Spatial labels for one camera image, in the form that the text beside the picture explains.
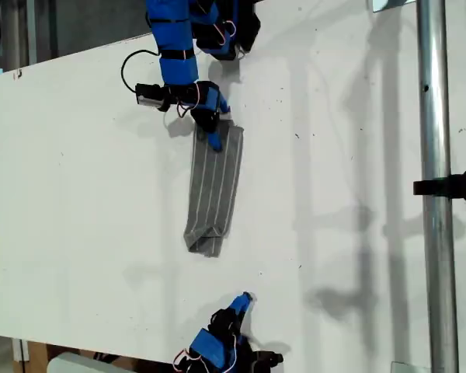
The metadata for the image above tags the white table bracket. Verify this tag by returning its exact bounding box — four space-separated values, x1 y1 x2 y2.
11 337 30 363

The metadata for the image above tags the wooden table support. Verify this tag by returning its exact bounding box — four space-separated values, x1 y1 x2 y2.
23 340 51 373

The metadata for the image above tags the grey striped towel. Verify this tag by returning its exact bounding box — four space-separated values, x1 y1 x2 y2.
183 118 245 258

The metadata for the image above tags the red white servo wire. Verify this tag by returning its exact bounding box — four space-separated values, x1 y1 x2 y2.
172 333 238 370
176 81 201 120

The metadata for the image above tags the steel post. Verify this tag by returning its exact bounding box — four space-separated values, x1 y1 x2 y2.
415 0 461 373

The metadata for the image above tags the black camera cable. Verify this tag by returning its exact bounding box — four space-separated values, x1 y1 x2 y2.
120 49 160 94

